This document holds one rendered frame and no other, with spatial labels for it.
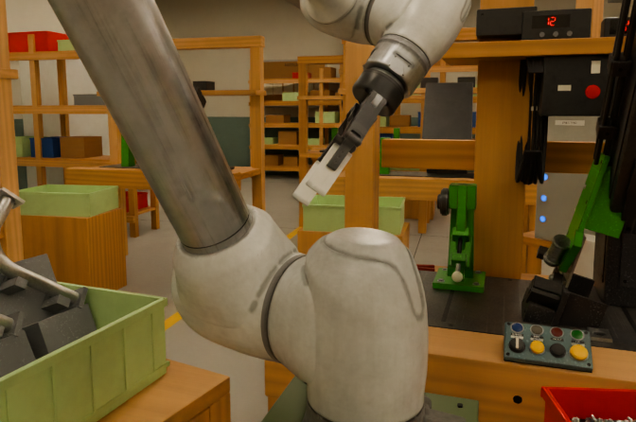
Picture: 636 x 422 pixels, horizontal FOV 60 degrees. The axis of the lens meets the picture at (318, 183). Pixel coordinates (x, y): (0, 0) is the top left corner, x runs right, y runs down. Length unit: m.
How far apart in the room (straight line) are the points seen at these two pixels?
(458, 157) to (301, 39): 10.24
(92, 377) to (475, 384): 0.71
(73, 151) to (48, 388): 5.75
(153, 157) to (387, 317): 0.33
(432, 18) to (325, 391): 0.54
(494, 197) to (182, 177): 1.13
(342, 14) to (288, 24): 11.06
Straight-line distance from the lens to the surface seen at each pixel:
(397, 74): 0.83
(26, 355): 1.27
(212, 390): 1.25
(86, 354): 1.12
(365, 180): 1.69
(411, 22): 0.86
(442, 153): 1.73
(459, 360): 1.13
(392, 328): 0.66
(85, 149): 6.68
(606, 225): 1.31
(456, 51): 1.52
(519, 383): 1.14
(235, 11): 12.43
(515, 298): 1.48
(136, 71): 0.62
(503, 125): 1.63
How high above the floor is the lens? 1.36
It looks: 7 degrees down
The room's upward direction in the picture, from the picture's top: straight up
